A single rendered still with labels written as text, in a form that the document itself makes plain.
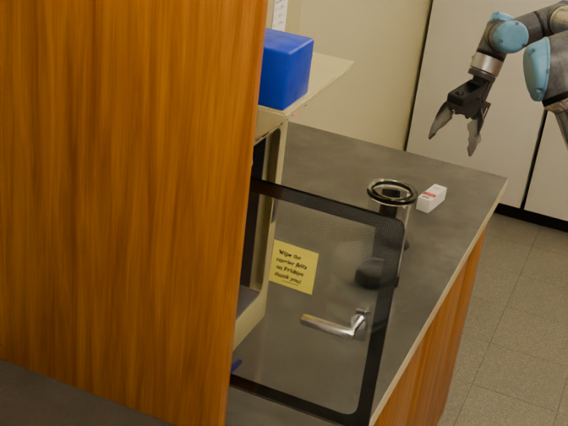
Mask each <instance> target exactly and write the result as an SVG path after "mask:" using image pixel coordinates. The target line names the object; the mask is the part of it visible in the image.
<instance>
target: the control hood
mask: <svg viewBox="0 0 568 426"><path fill-rule="evenodd" d="M312 55H313V56H312V61H311V68H310V75H309V87H308V92H307V94H305V95H304V96H302V97H301V98H299V99H298V100H296V101H295V102H293V104H291V105H290V106H288V107H287V108H286V109H284V110H283V111H281V110H277V109H274V108H271V107H267V106H261V105H258V110H257V118H256V126H255V135H254V141H255V140H257V139H259V138H260V137H262V136H263V135H265V134H266V133H268V132H269V131H271V130H272V129H273V128H275V127H276V126H278V125H279V124H281V123H283V122H284V121H285V120H287V119H288V118H289V117H290V116H291V115H293V114H294V113H295V112H297V111H298V110H300V109H301V108H302V107H304V106H305V105H307V104H308V103H309V102H311V101H312V100H313V99H314V98H315V97H317V96H318V95H320V94H321V93H322V92H324V91H325V90H327V89H328V88H329V87H331V86H332V85H333V84H334V83H335V82H337V81H338V80H339V79H341V78H342V77H344V76H345V75H346V74H348V73H349V72H351V71H352V70H353V69H354V68H355V66H356V63H355V62H354V61H350V60H346V59H342V58H338V57H332V56H328V55H324V54H320V53H317V52H313V54H312Z"/></svg>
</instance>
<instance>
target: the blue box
mask: <svg viewBox="0 0 568 426"><path fill-rule="evenodd" d="M313 47H314V39H313V38H309V37H306V36H302V35H295V34H291V33H287V32H284V31H279V30H273V29H269V28H265V43H264V51H263V60H262V69H261V76H260V85H259V101H258V105H261V106H265V107H271V108H274V109H277V110H281V111H283V110H284V109H286V108H287V107H289V106H290V105H291V104H293V102H295V101H296V100H298V99H299V98H301V97H302V96H304V95H305V94H307V92H308V87H309V75H310V68H311V61H312V56H313V55H312V54H313Z"/></svg>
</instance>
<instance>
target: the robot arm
mask: <svg viewBox="0 0 568 426"><path fill-rule="evenodd" d="M524 47H525V48H526V49H525V51H524V53H523V73H524V78H525V81H526V85H527V90H528V92H529V93H530V96H531V98H532V99H533V100H534V101H542V103H543V107H544V109H546V110H548V111H550V112H552V113H553V114H554V115H555V118H556V120H557V123H558V125H559V128H560V132H561V134H562V137H563V140H564V142H565V146H566V149H567V151H568V0H561V1H559V2H558V3H555V4H552V5H550V6H548V7H545V8H541V9H539V10H536V11H533V12H531V13H528V14H524V15H522V16H519V17H516V18H515V17H513V16H510V15H509V14H504V13H501V12H497V11H496V12H493V13H492V15H491V17H490V19H489V21H488V22H487V26H486V28H485V31H484V33H483V36H482V38H481V41H480V42H479V44H478V48H477V51H476V52H475V55H474V56H472V62H471V65H470V66H471V67H472V68H470V69H469V70H468V73H469V74H471V75H474V76H473V78H472V79H470V80H468V81H467V82H466V83H464V84H462V85H460V86H458V87H457V88H455V89H454V90H452V91H451V92H449V93H448V96H447V99H446V102H444V103H443V105H442V106H441V107H440V109H439V111H438V113H437V115H436V117H435V120H434V122H433V124H432V126H431V129H430V131H429V139H432V138H433V137H434V136H435V135H436V132H437V131H438V130H439V129H440V128H442V127H444V126H445V125H446V124H447V123H448V122H449V121H450V120H451V119H452V115H453V114H454V113H455V114H456V115H458V114H462V115H464V116H465V118H466V119H469V118H471V119H472V121H471V122H470V123H468V124H467V130H468V132H469V137H468V142H469V145H468V147H467V151H468V155H469V156H472V154H473V152H474V151H475V150H476V147H477V145H478V143H480V142H481V134H480V131H481V128H482V126H483V123H484V119H485V117H486V115H487V113H488V110H489V108H490V105H491V103H489V102H487V101H486V99H487V97H488V94H489V92H490V89H491V87H492V85H493V83H494V82H495V79H496V78H495V77H498V75H499V73H500V70H501V68H502V66H503V63H504V61H505V58H506V55H507V53H508V54H512V53H516V52H519V51H520V50H521V49H523V48H524ZM486 108H488V109H487V111H486ZM452 110H454V111H452ZM485 111H486V113H485ZM484 113H485V115H484Z"/></svg>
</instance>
